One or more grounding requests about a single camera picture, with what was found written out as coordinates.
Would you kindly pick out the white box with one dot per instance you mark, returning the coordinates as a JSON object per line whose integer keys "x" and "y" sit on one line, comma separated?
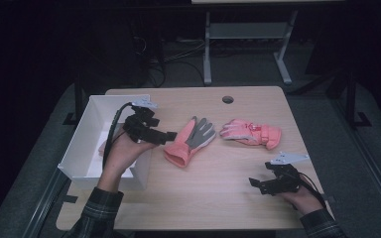
{"x": 89, "y": 129}

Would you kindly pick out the person's right hand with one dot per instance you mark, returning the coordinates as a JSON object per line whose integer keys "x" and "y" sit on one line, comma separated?
{"x": 302, "y": 200}

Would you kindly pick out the grey metal stand frame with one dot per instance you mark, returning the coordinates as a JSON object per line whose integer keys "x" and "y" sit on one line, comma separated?
{"x": 248, "y": 30}

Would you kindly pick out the person's left hand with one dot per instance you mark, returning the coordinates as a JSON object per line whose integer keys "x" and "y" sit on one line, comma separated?
{"x": 120, "y": 155}

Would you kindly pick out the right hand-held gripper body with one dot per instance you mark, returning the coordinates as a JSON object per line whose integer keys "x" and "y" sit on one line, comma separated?
{"x": 284, "y": 180}

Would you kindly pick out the black stand post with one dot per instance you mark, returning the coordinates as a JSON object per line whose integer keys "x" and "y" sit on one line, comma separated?
{"x": 78, "y": 99}
{"x": 351, "y": 99}

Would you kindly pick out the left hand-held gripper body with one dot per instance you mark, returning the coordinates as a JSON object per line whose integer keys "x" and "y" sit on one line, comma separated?
{"x": 139, "y": 130}

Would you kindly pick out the pink padded ski glove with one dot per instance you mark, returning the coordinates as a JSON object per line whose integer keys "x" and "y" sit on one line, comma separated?
{"x": 182, "y": 145}
{"x": 254, "y": 132}

